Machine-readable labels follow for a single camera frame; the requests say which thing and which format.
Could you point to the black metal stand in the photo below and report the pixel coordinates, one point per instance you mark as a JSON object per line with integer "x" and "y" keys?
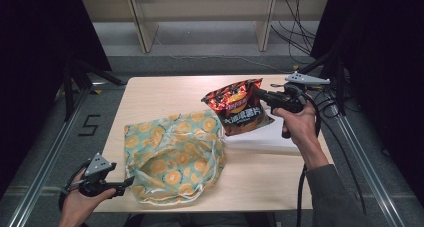
{"x": 339, "y": 93}
{"x": 68, "y": 93}

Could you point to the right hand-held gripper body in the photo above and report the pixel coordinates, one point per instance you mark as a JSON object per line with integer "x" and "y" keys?
{"x": 290, "y": 98}

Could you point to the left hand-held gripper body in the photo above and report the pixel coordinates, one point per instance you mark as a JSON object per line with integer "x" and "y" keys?
{"x": 95, "y": 183}

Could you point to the yellow tape piece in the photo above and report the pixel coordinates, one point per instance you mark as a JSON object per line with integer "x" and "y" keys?
{"x": 97, "y": 91}
{"x": 295, "y": 67}

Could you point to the orange print cloth bag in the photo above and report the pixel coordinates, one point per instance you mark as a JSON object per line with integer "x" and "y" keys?
{"x": 173, "y": 147}

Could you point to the person's right hand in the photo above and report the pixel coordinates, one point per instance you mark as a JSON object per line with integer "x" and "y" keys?
{"x": 301, "y": 130}

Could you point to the person's left hand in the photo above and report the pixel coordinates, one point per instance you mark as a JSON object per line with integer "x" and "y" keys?
{"x": 76, "y": 208}

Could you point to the light wooden desk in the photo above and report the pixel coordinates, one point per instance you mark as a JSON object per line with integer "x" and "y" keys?
{"x": 200, "y": 7}

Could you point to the aluminium floor rail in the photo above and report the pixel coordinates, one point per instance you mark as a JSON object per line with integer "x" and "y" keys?
{"x": 43, "y": 173}
{"x": 370, "y": 173}

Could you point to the red black chip packet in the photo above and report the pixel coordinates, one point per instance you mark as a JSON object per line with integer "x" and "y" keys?
{"x": 238, "y": 110}

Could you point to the black curtain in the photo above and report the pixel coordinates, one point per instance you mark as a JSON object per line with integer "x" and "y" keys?
{"x": 383, "y": 70}
{"x": 33, "y": 70}

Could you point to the white plastic tray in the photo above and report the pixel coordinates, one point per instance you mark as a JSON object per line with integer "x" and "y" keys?
{"x": 263, "y": 138}

